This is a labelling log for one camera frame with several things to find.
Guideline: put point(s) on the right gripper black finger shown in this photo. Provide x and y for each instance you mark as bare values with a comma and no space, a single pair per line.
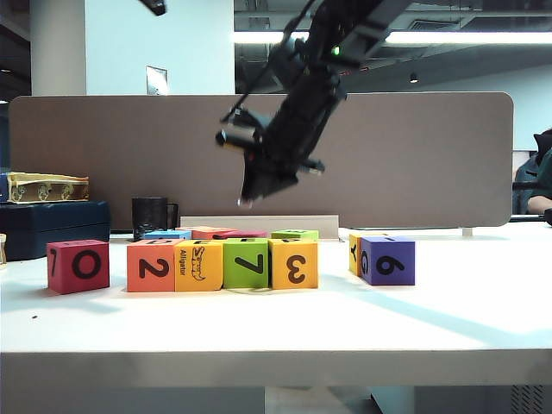
280,183
254,185

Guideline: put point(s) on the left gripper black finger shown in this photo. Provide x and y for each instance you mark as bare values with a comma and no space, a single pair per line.
155,6

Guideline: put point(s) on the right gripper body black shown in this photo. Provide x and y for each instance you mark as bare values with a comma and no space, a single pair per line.
280,157

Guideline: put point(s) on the green E letter block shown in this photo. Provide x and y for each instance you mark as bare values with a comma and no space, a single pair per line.
246,265

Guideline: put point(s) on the yellow P letter block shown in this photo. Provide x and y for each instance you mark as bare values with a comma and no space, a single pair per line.
293,267

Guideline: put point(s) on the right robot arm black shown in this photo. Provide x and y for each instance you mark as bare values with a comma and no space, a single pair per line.
315,77

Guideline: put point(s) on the crimson tree letter block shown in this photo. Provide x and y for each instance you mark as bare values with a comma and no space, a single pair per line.
248,235

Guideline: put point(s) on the green N letter block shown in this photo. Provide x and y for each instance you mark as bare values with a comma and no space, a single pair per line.
294,235

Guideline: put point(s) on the orange ice cream letter block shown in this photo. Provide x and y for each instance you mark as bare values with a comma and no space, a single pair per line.
213,233

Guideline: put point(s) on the yellow alligator letter block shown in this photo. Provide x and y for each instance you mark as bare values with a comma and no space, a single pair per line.
198,267

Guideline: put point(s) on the blue fish letter block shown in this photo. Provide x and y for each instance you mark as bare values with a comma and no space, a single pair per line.
166,235

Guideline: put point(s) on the yellow T Y letter block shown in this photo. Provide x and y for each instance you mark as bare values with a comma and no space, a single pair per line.
354,259

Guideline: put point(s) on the orange D letter block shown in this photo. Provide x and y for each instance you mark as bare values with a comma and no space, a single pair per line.
151,267

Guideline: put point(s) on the purple G letter block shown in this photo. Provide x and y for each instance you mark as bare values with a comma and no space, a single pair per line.
388,263

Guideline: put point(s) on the crimson rabbit letter block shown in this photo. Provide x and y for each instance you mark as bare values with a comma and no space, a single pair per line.
77,267

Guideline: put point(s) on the black mug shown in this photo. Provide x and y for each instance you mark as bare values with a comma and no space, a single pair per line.
148,217

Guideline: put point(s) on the brown desk divider screen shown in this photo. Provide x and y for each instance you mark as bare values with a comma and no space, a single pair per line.
129,151

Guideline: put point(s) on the black ceiling spotlight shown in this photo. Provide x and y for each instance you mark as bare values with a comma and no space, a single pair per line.
414,78

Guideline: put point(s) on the navy blue case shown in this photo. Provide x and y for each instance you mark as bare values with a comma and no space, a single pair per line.
56,228

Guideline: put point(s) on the ceiling light strip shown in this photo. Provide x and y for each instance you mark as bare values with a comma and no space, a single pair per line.
474,37

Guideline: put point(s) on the blue box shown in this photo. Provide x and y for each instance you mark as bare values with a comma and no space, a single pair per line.
3,190

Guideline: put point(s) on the person in background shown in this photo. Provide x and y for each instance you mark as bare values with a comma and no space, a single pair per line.
532,177

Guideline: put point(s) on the small wooden item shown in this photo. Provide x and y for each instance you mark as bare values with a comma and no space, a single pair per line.
2,250

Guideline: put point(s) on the black bar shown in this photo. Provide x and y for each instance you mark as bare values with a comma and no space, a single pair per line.
548,217

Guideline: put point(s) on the vented grey panel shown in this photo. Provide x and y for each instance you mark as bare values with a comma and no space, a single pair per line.
528,401

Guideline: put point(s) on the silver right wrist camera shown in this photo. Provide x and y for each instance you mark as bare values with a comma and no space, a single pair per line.
239,138

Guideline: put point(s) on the white wall sign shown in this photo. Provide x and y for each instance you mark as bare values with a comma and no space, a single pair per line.
156,80

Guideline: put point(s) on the white divider foot bracket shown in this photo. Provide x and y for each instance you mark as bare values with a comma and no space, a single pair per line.
468,232

